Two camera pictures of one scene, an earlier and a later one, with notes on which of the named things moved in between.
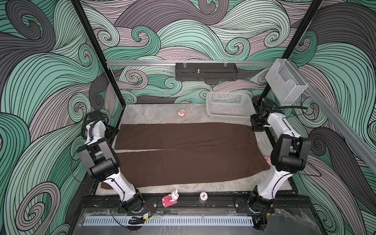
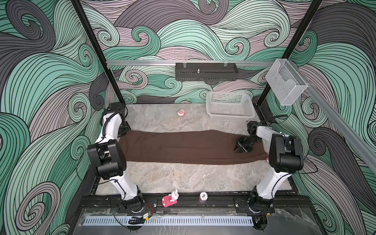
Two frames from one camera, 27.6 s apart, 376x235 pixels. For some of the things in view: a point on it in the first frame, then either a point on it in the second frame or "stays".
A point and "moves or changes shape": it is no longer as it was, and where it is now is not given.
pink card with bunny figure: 170,199 stays
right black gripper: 254,128 -> 239,145
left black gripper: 113,130 -> 127,129
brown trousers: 152,153 moves or changes shape
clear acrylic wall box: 286,82 stays
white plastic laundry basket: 229,106 stays
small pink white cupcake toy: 181,112 stays
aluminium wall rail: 190,62 stays
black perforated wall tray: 209,72 stays
